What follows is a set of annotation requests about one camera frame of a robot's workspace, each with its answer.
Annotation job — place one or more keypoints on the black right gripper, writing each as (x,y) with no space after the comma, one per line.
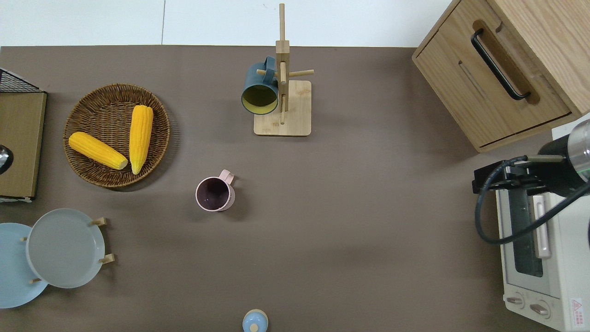
(553,170)

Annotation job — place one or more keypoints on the pink mug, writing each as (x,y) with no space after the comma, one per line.
(214,193)

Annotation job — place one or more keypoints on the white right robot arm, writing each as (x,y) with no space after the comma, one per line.
(581,147)

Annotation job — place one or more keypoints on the wooden drawer cabinet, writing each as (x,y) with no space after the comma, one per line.
(498,120)

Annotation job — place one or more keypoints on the white toaster oven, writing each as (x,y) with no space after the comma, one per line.
(567,276)

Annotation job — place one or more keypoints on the brown table mat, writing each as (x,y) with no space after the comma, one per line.
(345,221)

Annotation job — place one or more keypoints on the wooden mug tree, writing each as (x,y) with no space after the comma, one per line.
(295,115)

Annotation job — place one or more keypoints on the dark blue mug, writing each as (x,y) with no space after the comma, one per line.
(260,99)

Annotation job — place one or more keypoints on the small blue bell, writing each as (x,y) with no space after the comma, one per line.
(255,320)

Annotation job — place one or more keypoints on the yellow corn cob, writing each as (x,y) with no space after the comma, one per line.
(140,138)
(97,150)

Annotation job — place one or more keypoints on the brown wicker basket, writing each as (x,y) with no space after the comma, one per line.
(106,106)

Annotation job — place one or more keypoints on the wooden plate rack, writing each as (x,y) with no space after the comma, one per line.
(103,222)

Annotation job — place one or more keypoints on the grey plate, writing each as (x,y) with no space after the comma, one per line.
(64,249)

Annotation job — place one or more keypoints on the light blue plate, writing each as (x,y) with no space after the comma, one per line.
(11,272)

